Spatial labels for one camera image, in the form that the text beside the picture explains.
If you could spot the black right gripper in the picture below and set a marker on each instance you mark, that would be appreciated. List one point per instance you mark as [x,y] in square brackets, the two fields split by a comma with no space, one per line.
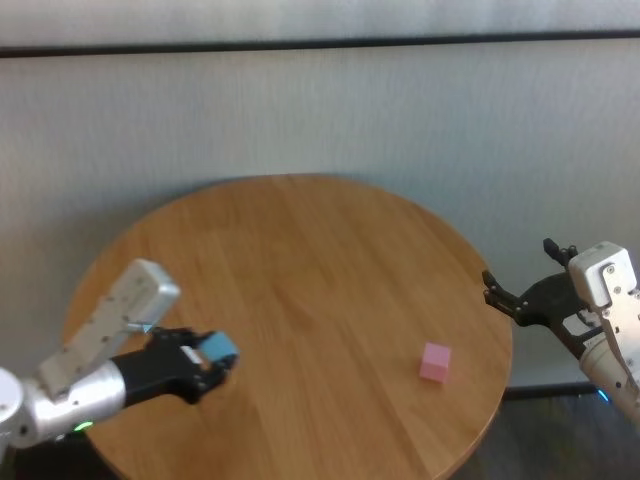
[550,305]

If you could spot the pink cube block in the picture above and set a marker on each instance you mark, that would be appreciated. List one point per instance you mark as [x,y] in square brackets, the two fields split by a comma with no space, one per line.
[434,362]

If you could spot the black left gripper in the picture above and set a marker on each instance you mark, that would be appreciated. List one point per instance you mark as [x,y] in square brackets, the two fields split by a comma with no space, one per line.
[160,370]

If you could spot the black baseboard strip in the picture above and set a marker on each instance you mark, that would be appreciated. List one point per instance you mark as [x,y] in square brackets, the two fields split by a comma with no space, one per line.
[550,391]

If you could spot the black wall rail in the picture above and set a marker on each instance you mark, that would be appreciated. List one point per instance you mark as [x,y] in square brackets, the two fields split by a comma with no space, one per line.
[320,43]

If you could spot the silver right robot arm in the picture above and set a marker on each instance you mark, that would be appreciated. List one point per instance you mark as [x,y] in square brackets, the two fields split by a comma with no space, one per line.
[610,372]

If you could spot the light blue cube block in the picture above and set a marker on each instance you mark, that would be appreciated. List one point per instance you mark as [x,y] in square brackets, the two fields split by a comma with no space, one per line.
[220,345]
[141,328]

